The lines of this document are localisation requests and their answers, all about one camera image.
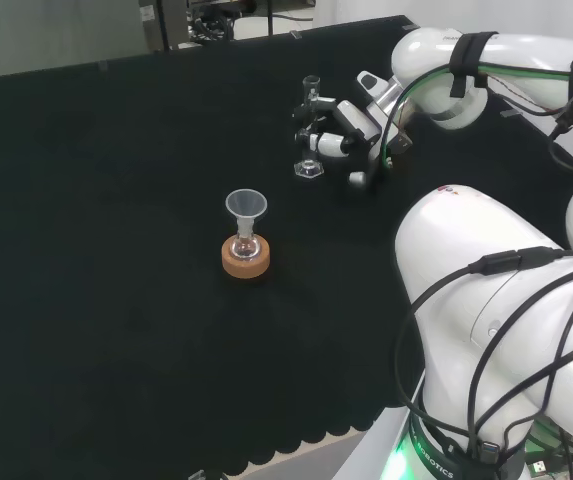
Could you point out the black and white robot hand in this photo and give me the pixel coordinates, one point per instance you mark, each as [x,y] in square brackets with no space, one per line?
[358,122]

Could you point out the clear glass graduated cylinder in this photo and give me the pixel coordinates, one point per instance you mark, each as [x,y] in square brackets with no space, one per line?
[310,170]

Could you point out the clear plastic funnel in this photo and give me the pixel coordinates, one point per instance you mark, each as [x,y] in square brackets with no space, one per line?
[246,211]

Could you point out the round-bottom glass flask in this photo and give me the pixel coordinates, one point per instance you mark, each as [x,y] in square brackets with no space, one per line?
[246,248]

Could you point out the black tripod pole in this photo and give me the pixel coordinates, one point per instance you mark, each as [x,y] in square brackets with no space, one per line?
[163,25]

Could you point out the black bench cloth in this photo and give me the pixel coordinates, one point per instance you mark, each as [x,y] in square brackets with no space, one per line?
[91,250]

